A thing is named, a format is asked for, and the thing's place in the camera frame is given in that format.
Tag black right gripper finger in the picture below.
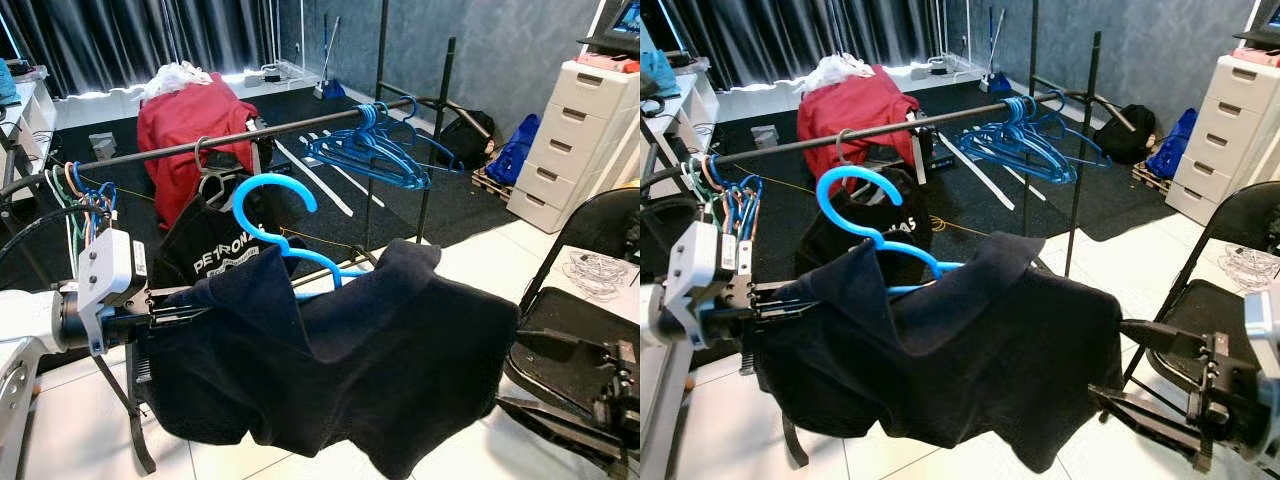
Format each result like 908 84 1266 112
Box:
1088 388 1211 471
515 330 611 373
497 397 616 466
1120 320 1216 363

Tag thick blue plastic hanger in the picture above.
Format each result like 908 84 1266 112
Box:
232 172 371 301
815 165 966 296

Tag dark navy polo shirt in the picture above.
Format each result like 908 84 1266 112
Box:
755 232 1126 474
135 238 521 480

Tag blue thin hanger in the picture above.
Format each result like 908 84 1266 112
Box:
720 172 766 241
82 178 119 243

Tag mint green thin hanger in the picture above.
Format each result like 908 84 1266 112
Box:
683 155 721 231
45 165 89 271

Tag salmon pink thin hanger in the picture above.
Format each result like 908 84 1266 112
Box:
700 152 761 241
60 160 101 241

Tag silver metal hanger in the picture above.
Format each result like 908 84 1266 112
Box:
835 128 896 206
193 135 251 211

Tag black folding chair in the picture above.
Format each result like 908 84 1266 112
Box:
495 187 641 476
1120 180 1280 441

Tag black printed T-shirt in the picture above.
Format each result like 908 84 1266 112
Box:
795 165 936 276
160 170 291 291

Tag black metal clothes rack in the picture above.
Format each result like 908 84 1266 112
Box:
0 0 496 476
640 0 1141 471

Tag black carpet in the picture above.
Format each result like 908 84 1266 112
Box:
0 85 521 291
700 85 1166 246

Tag white flat slat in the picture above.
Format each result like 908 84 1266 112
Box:
935 130 1001 211
275 140 356 216

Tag blue cloth bag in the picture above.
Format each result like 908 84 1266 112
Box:
1145 108 1199 181
485 113 541 186

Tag red cloth cover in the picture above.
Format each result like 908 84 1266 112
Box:
797 65 921 201
137 72 259 231

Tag black duffel bag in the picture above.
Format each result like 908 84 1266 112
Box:
1092 103 1159 166
435 108 496 171

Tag white drawer unit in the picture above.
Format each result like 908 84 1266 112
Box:
505 58 641 233
1165 55 1280 226

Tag white crumpled cloth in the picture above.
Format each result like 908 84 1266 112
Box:
140 60 213 101
805 52 876 93

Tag blue plastic hangers bunch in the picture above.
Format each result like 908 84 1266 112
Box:
300 100 466 191
955 95 1111 186

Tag blue broom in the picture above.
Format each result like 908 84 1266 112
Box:
315 15 349 101
980 10 1013 96

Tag black laptop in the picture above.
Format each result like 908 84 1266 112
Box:
1235 0 1280 49
580 0 641 56

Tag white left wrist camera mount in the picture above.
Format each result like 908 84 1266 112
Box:
78 230 151 357
665 220 757 351

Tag white cable coil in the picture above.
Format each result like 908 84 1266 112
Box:
560 250 631 301
1220 245 1280 291

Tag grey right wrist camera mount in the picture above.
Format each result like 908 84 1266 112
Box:
1243 285 1280 401

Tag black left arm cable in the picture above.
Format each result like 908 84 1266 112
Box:
0 203 99 266

